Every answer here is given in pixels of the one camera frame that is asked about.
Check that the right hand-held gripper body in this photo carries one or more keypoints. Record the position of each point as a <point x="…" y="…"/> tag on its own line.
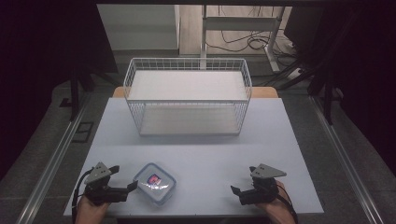
<point x="260" y="193"/>

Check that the metal floor rail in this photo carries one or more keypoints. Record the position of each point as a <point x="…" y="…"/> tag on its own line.
<point x="342" y="155"/>
<point x="46" y="174"/>

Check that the clear blue-rimmed food container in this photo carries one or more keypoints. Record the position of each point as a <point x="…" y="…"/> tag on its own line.
<point x="154" y="184"/>

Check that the white power strip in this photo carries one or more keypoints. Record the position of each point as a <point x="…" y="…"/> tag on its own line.
<point x="295" y="74"/>

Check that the black metal stand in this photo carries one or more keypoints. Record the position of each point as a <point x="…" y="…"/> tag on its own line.
<point x="327" y="105"/>
<point x="74" y="99"/>

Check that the dark curtain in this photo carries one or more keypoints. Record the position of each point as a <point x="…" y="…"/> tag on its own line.
<point x="37" y="62"/>
<point x="364" y="77"/>

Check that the white cabinet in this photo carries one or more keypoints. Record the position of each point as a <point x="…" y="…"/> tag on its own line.
<point x="140" y="28"/>

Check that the white metal desk frame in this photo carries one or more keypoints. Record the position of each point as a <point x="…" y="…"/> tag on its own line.
<point x="239" y="23"/>

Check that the person's right hand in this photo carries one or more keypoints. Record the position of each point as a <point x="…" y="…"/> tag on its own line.
<point x="275" y="202"/>

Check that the person's left hand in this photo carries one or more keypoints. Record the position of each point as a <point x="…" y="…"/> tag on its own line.
<point x="90" y="213"/>

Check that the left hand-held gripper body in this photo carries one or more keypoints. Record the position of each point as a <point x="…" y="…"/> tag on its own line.
<point x="102" y="194"/>

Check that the wooden board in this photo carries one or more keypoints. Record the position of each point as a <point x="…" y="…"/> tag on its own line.
<point x="264" y="92"/>

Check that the black floor bracket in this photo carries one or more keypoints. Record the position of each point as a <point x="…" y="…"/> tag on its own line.
<point x="83" y="132"/>

